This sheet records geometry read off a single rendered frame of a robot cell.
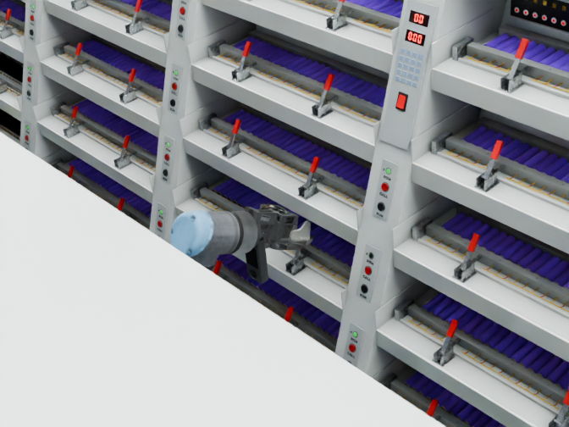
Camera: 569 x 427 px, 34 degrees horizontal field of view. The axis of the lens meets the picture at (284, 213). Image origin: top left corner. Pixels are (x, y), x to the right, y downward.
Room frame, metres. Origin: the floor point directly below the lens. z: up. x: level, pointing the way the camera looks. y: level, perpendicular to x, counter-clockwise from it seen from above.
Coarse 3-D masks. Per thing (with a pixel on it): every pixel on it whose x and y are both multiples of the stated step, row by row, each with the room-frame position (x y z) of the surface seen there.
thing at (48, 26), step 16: (48, 16) 2.70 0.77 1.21; (48, 32) 2.70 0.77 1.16; (64, 32) 2.74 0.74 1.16; (32, 48) 2.71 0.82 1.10; (48, 80) 2.71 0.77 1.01; (48, 96) 2.71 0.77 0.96; (32, 112) 2.70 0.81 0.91; (32, 128) 2.70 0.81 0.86; (32, 144) 2.69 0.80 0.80; (48, 144) 2.72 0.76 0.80
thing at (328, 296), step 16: (208, 176) 2.27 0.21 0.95; (224, 176) 2.31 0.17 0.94; (176, 192) 2.20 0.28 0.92; (192, 192) 2.22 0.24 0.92; (176, 208) 2.20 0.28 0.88; (192, 208) 2.19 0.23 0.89; (208, 208) 2.18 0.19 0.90; (240, 256) 2.03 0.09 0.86; (272, 256) 1.98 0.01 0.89; (288, 256) 1.98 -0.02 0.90; (272, 272) 1.95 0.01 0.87; (304, 272) 1.92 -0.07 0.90; (288, 288) 1.92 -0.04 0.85; (304, 288) 1.87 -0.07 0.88; (320, 288) 1.86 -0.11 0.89; (336, 288) 1.86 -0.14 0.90; (320, 304) 1.84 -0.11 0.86; (336, 304) 1.80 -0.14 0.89
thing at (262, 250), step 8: (256, 248) 1.81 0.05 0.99; (264, 248) 1.82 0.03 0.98; (248, 256) 1.83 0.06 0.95; (256, 256) 1.81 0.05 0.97; (264, 256) 1.82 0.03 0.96; (248, 264) 1.84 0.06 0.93; (256, 264) 1.82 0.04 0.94; (264, 264) 1.83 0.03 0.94; (248, 272) 1.85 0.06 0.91; (256, 272) 1.83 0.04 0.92; (264, 272) 1.83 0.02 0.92; (264, 280) 1.83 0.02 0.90
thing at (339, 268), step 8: (200, 192) 2.23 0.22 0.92; (208, 192) 2.21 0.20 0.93; (200, 200) 2.20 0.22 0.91; (208, 200) 2.21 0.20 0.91; (216, 200) 2.18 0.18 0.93; (224, 200) 2.17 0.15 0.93; (216, 208) 2.16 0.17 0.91; (224, 208) 2.17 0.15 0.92; (232, 208) 2.14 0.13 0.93; (240, 208) 2.13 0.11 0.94; (304, 248) 1.97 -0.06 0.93; (312, 248) 1.96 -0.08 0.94; (312, 256) 1.95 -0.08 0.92; (320, 256) 1.93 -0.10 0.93; (328, 256) 1.93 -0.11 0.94; (312, 264) 1.93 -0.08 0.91; (328, 264) 1.92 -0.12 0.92; (336, 264) 1.90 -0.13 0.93; (344, 264) 1.90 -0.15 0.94; (328, 272) 1.90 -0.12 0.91; (336, 272) 1.90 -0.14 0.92; (344, 272) 1.88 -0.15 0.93
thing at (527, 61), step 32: (512, 0) 1.81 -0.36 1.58; (544, 0) 1.76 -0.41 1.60; (480, 32) 1.81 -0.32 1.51; (512, 32) 1.79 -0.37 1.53; (544, 32) 1.77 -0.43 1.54; (448, 64) 1.73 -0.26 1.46; (480, 64) 1.71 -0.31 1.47; (512, 64) 1.68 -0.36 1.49; (544, 64) 1.65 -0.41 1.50; (480, 96) 1.65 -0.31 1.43; (512, 96) 1.60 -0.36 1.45; (544, 96) 1.59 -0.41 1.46; (544, 128) 1.56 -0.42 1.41
